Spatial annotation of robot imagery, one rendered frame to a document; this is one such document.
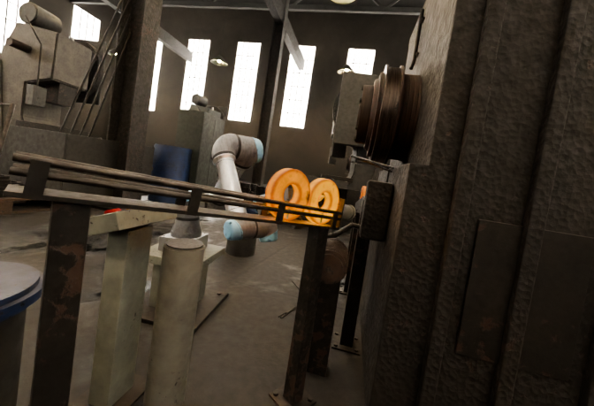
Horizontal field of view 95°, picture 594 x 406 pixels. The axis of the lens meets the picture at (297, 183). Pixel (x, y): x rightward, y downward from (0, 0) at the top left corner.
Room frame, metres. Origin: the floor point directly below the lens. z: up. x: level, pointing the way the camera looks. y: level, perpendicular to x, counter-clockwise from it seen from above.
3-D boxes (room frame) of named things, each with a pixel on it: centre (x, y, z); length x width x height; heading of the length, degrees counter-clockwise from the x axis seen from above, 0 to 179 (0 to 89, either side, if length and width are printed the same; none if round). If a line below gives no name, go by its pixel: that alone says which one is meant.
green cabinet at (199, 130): (4.72, 1.75, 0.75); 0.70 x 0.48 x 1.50; 169
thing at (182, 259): (0.83, 0.32, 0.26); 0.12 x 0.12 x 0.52
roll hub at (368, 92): (1.37, -0.28, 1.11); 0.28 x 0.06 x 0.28; 169
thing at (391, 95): (1.35, -0.37, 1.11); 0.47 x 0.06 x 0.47; 169
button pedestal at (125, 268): (0.82, 0.48, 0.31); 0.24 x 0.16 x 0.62; 169
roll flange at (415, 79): (1.33, -0.45, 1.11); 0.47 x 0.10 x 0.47; 169
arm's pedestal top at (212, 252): (1.40, 0.53, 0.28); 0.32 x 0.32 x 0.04; 82
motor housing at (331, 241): (1.05, -0.18, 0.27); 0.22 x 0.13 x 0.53; 169
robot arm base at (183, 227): (1.40, 0.53, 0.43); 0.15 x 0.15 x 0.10
